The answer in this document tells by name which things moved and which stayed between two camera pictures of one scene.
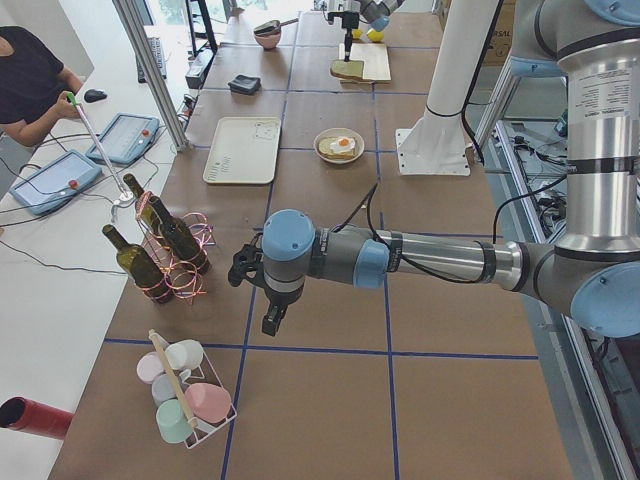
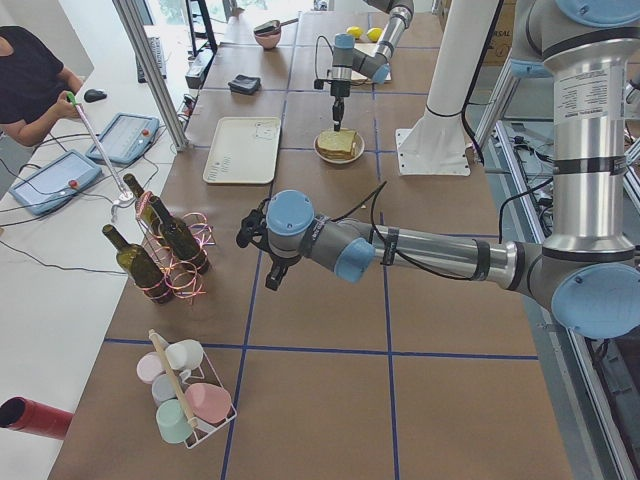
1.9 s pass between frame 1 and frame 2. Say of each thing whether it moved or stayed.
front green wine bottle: stayed
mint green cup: stayed
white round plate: stayed
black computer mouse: stayed
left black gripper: moved
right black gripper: moved
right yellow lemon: stayed
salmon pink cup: stayed
